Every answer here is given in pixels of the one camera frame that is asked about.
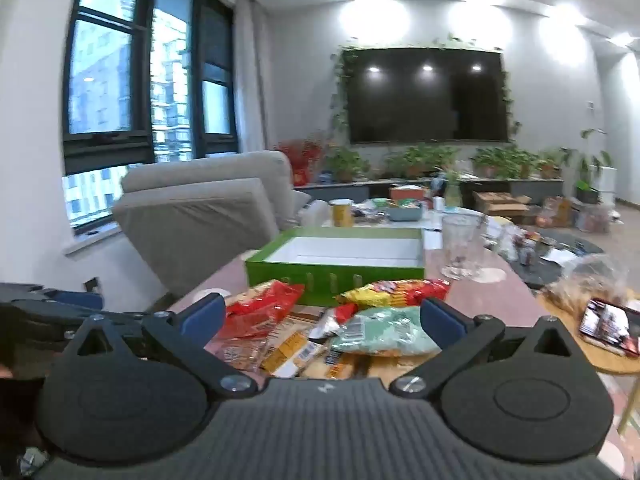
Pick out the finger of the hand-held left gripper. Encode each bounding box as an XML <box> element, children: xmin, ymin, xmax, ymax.
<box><xmin>10</xmin><ymin>299</ymin><xmax>151</xmax><ymax>337</ymax></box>
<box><xmin>0</xmin><ymin>282</ymin><xmax>104</xmax><ymax>311</ymax></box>

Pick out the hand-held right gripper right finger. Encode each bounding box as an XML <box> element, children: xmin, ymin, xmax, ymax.
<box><xmin>390</xmin><ymin>297</ymin><xmax>583</xmax><ymax>401</ymax></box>

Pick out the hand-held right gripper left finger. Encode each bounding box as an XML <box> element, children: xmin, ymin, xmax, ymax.
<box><xmin>65</xmin><ymin>292</ymin><xmax>256</xmax><ymax>401</ymax></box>

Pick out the pale pink snack packet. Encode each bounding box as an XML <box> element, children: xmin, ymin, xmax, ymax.
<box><xmin>207</xmin><ymin>336</ymin><xmax>267</xmax><ymax>372</ymax></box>

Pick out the light green snack packet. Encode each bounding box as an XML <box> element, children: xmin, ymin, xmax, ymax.
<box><xmin>327</xmin><ymin>306</ymin><xmax>443</xmax><ymax>357</ymax></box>

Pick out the red yellow striped snack packet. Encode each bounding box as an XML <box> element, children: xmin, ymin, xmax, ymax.
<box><xmin>335</xmin><ymin>278</ymin><xmax>451</xmax><ymax>308</ymax></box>

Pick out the green cardboard box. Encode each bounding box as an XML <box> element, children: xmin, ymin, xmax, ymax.
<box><xmin>244</xmin><ymin>226</ymin><xmax>427</xmax><ymax>307</ymax></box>

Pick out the silver red snack packet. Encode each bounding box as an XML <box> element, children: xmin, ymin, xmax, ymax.
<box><xmin>309</xmin><ymin>302</ymin><xmax>359</xmax><ymax>342</ymax></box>

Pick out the pink dotted tablecloth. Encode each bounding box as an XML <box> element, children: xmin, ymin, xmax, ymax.
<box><xmin>167</xmin><ymin>247</ymin><xmax>546</xmax><ymax>386</ymax></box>

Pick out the clear glass cup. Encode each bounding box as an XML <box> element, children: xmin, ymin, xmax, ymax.
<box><xmin>441</xmin><ymin>212</ymin><xmax>488</xmax><ymax>281</ymax></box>

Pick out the beige armchair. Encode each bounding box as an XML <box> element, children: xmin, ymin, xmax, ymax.
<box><xmin>112</xmin><ymin>150</ymin><xmax>311</xmax><ymax>296</ymax></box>

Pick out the teal bowl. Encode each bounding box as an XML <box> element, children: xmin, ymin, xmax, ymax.
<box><xmin>387</xmin><ymin>205</ymin><xmax>426</xmax><ymax>223</ymax></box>

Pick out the dark round low table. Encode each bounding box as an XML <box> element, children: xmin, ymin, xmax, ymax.
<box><xmin>510</xmin><ymin>230</ymin><xmax>607</xmax><ymax>289</ymax></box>

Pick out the brown cardboard box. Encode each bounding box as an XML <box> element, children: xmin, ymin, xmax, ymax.
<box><xmin>472</xmin><ymin>191</ymin><xmax>532</xmax><ymax>224</ymax></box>

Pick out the clear bag of bread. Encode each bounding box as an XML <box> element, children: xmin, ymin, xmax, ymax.
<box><xmin>545</xmin><ymin>255</ymin><xmax>632</xmax><ymax>311</ymax></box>

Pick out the yellow can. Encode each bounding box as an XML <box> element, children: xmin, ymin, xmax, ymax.
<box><xmin>328</xmin><ymin>199</ymin><xmax>354</xmax><ymax>228</ymax></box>

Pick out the white plastic jug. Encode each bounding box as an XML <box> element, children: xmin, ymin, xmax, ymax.
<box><xmin>300</xmin><ymin>200</ymin><xmax>331</xmax><ymax>228</ymax></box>

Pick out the round wooden board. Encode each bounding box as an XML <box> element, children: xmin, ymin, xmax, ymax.
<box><xmin>537</xmin><ymin>287</ymin><xmax>640</xmax><ymax>436</ymax></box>

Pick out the dark low cabinet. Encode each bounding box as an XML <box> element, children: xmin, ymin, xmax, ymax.
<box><xmin>295</xmin><ymin>177</ymin><xmax>566</xmax><ymax>207</ymax></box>

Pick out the smartphone with lit screen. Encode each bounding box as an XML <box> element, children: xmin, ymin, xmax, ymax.
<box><xmin>580</xmin><ymin>299</ymin><xmax>640</xmax><ymax>356</ymax></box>

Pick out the potted green plant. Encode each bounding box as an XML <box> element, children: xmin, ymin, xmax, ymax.
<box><xmin>537</xmin><ymin>147</ymin><xmax>571</xmax><ymax>179</ymax></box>
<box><xmin>472</xmin><ymin>147</ymin><xmax>538</xmax><ymax>181</ymax></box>
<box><xmin>325</xmin><ymin>145</ymin><xmax>372</xmax><ymax>183</ymax></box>
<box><xmin>385</xmin><ymin>144</ymin><xmax>461</xmax><ymax>179</ymax></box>

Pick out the red decoration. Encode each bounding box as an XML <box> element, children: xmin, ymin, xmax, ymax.
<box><xmin>275</xmin><ymin>139</ymin><xmax>323</xmax><ymax>187</ymax></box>

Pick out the white floor cabinet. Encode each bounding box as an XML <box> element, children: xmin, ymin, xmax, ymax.
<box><xmin>597</xmin><ymin>165</ymin><xmax>617</xmax><ymax>206</ymax></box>

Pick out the tall potted plant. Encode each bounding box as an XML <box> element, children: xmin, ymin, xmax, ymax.
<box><xmin>575</xmin><ymin>129</ymin><xmax>613</xmax><ymax>204</ymax></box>

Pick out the dark framed window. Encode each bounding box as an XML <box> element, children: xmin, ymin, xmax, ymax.
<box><xmin>62</xmin><ymin>0</ymin><xmax>238</xmax><ymax>233</ymax></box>

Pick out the white curtain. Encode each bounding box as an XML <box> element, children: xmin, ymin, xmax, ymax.
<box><xmin>235</xmin><ymin>0</ymin><xmax>277</xmax><ymax>153</ymax></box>

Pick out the green ivy vine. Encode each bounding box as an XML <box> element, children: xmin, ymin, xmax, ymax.
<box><xmin>330</xmin><ymin>35</ymin><xmax>521</xmax><ymax>137</ymax></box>

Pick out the black wall television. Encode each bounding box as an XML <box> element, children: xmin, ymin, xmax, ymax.
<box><xmin>347</xmin><ymin>49</ymin><xmax>510</xmax><ymax>145</ymax></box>

